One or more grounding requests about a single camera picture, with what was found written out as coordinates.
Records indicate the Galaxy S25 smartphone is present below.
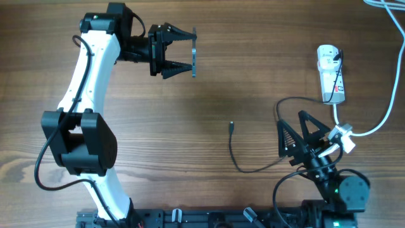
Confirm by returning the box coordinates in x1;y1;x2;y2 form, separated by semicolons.
192;27;197;78

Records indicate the white power strip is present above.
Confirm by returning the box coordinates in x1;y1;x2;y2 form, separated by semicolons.
317;44;345;105

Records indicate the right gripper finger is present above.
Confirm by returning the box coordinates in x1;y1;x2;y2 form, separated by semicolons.
277;120;306;157
298;110;331;140

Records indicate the white power strip cord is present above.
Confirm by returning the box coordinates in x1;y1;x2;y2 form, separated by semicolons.
332;0;405;137

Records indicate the white USB charger plug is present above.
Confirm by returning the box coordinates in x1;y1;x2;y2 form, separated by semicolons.
317;53;342;72

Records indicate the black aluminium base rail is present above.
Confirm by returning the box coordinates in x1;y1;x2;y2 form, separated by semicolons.
76;207;358;228

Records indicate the black USB-C charging cable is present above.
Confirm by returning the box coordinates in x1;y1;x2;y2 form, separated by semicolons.
228;49;344;174

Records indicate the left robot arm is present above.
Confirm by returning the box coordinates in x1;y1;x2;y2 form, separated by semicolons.
41;3;197;227

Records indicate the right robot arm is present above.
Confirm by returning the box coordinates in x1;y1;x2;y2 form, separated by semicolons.
272;111;371;227

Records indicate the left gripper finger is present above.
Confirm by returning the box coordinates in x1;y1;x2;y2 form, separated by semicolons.
161;61;192;79
163;23;197;42

